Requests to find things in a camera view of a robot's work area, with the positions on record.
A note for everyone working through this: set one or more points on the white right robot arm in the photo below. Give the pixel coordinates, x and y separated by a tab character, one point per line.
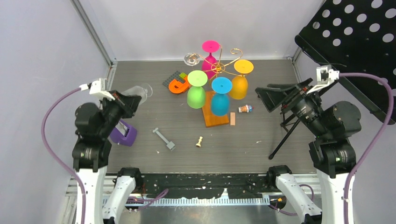
332	154

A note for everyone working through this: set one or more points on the white chess piece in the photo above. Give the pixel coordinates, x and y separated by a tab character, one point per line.
198	144

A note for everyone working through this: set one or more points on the yellow plastic wine glass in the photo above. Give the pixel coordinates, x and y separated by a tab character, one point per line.
240	83

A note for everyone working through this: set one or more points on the blue plastic wine glass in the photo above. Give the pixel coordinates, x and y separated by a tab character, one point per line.
220	101

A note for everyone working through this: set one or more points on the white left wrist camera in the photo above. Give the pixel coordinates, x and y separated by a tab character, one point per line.
97	88

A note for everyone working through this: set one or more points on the orange plastic U-shaped toy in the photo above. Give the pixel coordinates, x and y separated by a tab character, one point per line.
178	87

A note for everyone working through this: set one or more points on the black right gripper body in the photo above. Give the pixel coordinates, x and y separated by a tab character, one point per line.
304	106

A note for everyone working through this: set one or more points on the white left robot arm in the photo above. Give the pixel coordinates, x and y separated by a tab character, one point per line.
91	155

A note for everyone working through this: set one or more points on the green lego brick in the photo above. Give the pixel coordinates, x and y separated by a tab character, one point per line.
183	75

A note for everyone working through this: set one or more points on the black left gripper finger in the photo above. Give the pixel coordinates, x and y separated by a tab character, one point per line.
130	111
122	99

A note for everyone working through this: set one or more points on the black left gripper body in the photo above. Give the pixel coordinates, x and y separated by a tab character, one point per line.
111	112

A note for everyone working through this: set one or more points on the clear stemmed wine glass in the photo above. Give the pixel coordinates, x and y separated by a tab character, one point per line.
192	59

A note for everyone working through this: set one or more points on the clear glass tumbler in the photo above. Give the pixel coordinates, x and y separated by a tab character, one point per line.
144	90

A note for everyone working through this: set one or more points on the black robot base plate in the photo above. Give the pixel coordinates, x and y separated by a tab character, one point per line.
204	185

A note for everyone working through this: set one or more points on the black music stand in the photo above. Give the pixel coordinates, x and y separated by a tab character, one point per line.
355	36

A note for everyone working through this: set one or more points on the grey metal T-shaped part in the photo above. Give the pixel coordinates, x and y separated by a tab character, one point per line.
169	144

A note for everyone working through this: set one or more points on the grey lego plate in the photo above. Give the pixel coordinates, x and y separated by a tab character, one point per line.
175	76

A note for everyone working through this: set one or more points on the small wooden block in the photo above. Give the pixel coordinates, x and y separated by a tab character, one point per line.
232	118

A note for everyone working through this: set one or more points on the green plastic wine glass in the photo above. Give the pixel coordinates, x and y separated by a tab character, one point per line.
196	94

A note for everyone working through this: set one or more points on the pink plastic wine glass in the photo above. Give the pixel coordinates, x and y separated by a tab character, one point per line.
208	66

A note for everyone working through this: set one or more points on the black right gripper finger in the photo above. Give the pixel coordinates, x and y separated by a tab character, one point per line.
302	86
273	98

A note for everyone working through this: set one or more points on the small colourful toy figure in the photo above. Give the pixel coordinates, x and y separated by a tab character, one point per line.
245	108

